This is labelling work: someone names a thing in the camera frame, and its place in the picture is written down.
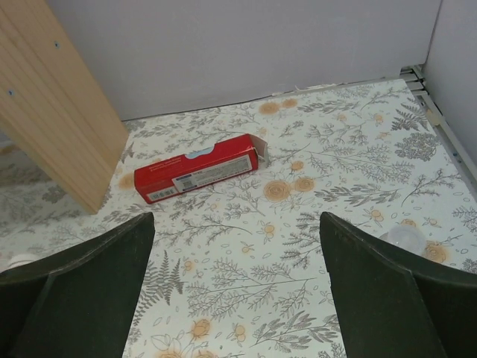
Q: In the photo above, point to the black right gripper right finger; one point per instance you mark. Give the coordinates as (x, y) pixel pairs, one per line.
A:
(392, 303)

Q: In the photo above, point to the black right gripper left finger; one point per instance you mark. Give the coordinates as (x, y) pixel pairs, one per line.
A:
(79, 302)

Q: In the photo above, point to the white bottle cap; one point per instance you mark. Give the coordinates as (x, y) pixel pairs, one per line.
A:
(20, 260)

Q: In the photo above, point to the red toothpaste box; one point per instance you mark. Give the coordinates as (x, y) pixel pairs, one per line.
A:
(184, 173)

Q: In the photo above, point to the wooden shelf unit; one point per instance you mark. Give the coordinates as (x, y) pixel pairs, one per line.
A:
(53, 108)

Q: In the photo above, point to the aluminium table edge rail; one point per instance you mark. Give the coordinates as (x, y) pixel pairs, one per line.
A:
(416, 82)

